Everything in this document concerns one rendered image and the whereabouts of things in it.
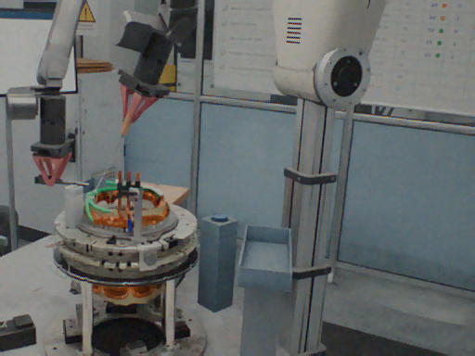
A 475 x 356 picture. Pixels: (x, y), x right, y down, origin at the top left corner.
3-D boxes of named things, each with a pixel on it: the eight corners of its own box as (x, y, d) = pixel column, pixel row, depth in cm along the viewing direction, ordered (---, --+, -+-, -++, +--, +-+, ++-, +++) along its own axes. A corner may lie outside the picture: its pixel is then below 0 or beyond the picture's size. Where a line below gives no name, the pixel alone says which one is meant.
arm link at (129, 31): (197, 23, 105) (183, -2, 110) (146, 6, 98) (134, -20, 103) (166, 69, 112) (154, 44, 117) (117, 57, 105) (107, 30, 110)
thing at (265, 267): (279, 393, 116) (292, 273, 109) (229, 387, 118) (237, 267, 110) (280, 332, 140) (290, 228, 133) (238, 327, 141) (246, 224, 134)
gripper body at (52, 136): (29, 153, 119) (29, 120, 117) (48, 144, 129) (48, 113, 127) (57, 157, 118) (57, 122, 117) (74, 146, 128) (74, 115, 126)
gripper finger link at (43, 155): (32, 187, 123) (31, 146, 120) (44, 179, 130) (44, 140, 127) (60, 190, 122) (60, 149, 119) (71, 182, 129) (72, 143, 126)
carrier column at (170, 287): (160, 353, 125) (163, 270, 120) (166, 348, 127) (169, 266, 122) (170, 356, 124) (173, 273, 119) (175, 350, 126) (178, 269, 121)
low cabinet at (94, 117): (129, 234, 406) (131, 70, 375) (81, 260, 359) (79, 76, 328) (27, 208, 451) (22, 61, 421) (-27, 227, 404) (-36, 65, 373)
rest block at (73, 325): (83, 322, 133) (83, 302, 132) (85, 334, 128) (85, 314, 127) (65, 324, 132) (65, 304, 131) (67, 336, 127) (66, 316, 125)
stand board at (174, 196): (98, 205, 150) (97, 197, 149) (126, 187, 168) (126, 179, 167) (167, 216, 145) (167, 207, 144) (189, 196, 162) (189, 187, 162)
